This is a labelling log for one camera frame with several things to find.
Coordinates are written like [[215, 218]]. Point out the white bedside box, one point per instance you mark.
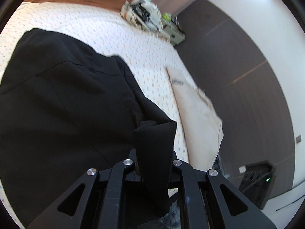
[[172, 28]]

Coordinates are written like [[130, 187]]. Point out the beige folded garment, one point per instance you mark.
[[202, 127]]

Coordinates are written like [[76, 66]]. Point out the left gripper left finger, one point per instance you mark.
[[95, 200]]

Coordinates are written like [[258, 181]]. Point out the black shirt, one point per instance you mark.
[[66, 108]]

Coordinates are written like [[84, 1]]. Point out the patterned cloth with cables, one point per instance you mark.
[[143, 14]]

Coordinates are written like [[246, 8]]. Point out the floral white bed sheet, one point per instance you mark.
[[108, 34]]

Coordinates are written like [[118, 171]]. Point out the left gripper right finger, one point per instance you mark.
[[209, 200]]

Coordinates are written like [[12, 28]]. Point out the black device on floor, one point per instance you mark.
[[257, 182]]

